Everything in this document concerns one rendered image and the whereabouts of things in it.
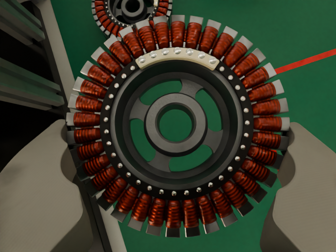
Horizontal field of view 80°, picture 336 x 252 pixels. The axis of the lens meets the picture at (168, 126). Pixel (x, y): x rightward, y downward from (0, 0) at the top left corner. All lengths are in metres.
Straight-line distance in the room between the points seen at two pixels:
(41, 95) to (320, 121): 0.37
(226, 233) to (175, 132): 0.16
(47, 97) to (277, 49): 0.32
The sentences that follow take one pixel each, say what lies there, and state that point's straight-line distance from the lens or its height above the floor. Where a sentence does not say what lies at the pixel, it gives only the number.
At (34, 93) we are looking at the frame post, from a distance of 0.27.
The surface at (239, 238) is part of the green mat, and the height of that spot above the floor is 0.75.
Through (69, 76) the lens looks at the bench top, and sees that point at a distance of 0.35.
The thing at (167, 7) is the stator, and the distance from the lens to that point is 0.32.
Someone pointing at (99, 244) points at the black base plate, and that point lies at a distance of 0.33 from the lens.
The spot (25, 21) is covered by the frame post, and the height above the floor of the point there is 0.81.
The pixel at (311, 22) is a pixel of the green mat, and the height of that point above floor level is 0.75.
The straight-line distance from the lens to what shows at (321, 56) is 0.38.
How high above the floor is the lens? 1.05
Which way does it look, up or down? 86 degrees down
